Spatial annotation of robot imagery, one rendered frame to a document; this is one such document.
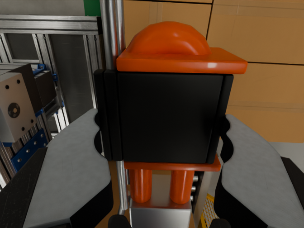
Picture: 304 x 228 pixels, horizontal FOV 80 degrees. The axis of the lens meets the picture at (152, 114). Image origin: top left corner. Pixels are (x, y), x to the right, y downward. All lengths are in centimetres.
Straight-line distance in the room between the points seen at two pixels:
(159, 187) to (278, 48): 81
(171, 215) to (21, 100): 43
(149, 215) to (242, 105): 81
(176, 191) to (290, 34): 83
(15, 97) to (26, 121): 7
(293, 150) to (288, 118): 105
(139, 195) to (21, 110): 39
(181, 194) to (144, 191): 4
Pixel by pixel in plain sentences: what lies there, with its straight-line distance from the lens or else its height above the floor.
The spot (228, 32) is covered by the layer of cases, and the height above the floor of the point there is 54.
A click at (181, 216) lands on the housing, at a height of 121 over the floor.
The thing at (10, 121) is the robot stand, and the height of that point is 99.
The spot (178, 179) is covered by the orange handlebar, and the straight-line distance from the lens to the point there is 18.
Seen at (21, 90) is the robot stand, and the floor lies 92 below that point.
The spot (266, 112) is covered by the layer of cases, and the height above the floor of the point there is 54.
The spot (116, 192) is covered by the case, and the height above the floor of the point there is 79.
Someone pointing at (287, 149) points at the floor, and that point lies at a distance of 208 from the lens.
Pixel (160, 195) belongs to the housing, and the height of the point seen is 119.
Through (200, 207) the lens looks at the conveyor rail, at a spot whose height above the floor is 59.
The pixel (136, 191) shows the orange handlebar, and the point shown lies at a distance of 19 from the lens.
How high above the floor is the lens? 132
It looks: 61 degrees down
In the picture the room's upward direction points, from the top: 178 degrees counter-clockwise
